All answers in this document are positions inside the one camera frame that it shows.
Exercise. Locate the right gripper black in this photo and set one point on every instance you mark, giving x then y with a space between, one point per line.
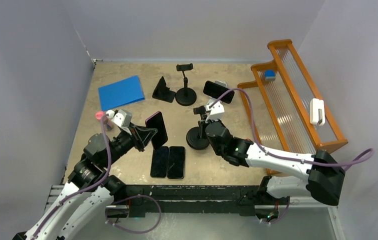
203 124

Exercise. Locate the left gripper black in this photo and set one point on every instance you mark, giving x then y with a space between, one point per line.
137 139

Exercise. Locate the purple-cased phone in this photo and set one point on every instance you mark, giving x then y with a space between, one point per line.
157 121

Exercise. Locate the black round-base pole stand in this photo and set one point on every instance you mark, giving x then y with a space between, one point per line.
185 96

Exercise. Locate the black phone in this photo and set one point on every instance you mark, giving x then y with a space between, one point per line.
208 87
159 164
176 162

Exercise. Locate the black folding phone stand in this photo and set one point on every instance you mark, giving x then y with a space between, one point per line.
162 92

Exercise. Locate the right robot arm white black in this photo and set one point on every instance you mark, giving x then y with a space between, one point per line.
317 175

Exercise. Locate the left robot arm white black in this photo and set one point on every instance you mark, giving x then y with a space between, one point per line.
90 186

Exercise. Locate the silver phone stand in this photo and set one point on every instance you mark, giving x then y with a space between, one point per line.
220 83

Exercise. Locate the black phone on silver stand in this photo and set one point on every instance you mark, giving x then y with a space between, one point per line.
208 87

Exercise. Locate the pink cup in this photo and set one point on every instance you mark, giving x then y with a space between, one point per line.
103 118

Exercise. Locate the blue small block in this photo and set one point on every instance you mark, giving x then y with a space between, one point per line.
269 75

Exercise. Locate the orange wooden rack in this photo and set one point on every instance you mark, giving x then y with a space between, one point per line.
287 100

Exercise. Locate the white clip on rack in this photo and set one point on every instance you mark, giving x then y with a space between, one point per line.
317 112

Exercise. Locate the black base frame rail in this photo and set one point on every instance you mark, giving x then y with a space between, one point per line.
245 200

